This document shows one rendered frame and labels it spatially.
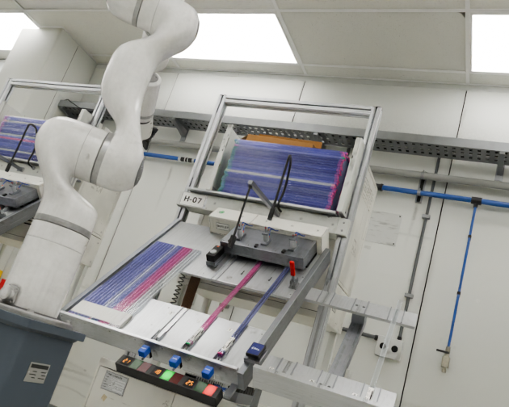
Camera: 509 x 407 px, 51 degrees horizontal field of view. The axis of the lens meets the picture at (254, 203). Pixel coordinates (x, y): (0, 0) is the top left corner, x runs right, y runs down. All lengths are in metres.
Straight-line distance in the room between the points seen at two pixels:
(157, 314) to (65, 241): 0.73
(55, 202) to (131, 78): 0.32
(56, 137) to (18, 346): 0.42
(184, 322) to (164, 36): 0.89
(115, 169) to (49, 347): 0.38
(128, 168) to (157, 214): 3.12
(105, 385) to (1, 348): 1.07
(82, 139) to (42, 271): 0.28
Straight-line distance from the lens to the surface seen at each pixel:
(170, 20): 1.33
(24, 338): 1.09
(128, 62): 1.27
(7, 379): 1.10
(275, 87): 4.41
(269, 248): 1.97
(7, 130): 3.23
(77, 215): 1.15
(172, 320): 1.77
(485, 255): 3.56
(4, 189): 2.90
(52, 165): 1.18
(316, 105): 2.42
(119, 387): 2.10
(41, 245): 1.15
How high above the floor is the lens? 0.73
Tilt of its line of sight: 17 degrees up
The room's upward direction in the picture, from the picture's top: 18 degrees clockwise
